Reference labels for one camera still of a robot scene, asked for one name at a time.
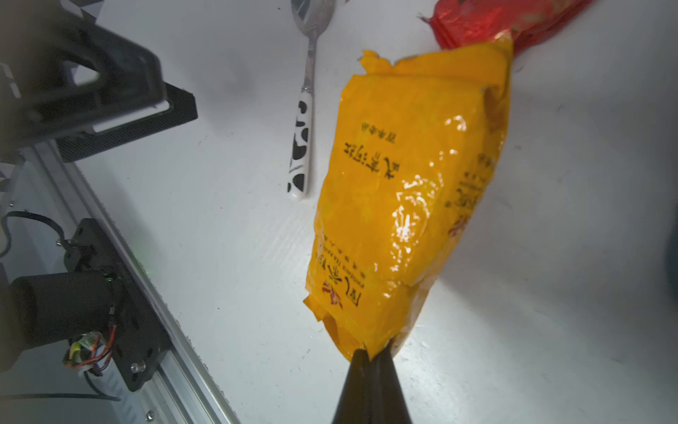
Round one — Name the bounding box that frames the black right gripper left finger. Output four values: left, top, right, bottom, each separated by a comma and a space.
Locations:
332, 350, 371, 424

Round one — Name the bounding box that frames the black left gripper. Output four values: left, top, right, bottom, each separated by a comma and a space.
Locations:
1, 1, 199, 163

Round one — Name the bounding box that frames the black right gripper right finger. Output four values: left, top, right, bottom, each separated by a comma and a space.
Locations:
370, 340, 411, 424

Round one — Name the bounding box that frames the cow pattern handled spoon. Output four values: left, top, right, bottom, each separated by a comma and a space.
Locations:
287, 0, 335, 201

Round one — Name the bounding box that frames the yellow tea bag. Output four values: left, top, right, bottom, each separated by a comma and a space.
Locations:
305, 34, 514, 359

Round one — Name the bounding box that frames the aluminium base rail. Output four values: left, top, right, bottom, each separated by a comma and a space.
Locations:
1, 142, 238, 423

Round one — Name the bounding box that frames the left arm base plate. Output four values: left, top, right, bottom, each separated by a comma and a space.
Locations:
64, 218, 172, 392

